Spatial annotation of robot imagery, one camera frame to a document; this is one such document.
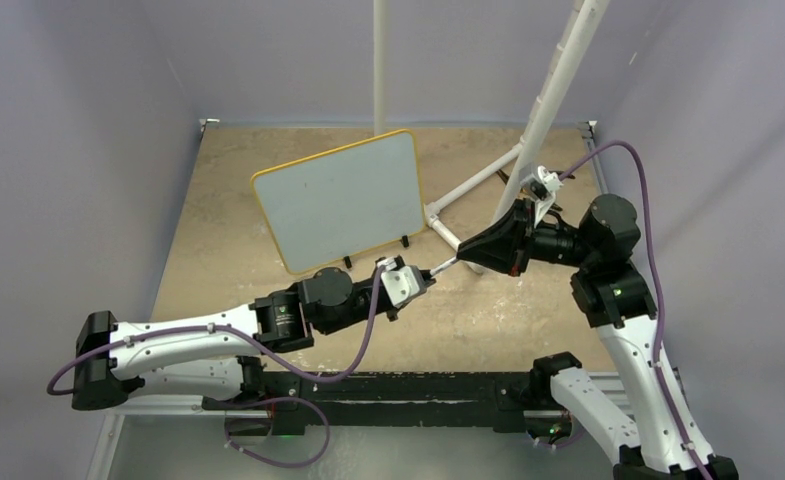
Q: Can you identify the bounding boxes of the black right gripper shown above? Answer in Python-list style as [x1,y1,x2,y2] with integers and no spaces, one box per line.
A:
[461,194,601,274]

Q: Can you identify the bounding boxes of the black-capped whiteboard marker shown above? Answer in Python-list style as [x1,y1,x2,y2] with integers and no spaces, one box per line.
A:
[429,256,458,278]

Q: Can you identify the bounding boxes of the yellow-framed whiteboard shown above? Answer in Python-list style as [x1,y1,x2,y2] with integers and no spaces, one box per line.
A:
[250,129,427,275]

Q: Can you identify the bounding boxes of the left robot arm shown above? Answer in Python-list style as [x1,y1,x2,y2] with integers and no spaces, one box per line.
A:
[63,257,435,411]

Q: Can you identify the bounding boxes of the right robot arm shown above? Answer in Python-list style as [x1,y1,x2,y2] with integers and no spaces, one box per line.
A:
[456,194,739,479]

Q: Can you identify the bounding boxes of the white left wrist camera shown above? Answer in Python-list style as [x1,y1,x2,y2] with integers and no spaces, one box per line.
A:
[376,257,425,309]

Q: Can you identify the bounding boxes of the yellow-handled pliers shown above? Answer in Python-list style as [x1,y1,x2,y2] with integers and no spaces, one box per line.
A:
[496,169,509,185]

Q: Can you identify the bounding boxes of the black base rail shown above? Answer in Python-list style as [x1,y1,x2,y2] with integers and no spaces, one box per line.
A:
[201,369,579,439]

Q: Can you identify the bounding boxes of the right metal corner bracket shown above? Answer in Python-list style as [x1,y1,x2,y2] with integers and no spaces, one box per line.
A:
[576,120,597,141]

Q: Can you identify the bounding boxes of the metal corner bracket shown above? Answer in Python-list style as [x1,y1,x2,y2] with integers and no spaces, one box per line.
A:
[576,120,597,141]
[199,118,221,136]

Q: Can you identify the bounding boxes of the white PVC pipe frame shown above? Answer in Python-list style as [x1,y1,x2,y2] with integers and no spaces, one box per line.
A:
[383,1,583,266]

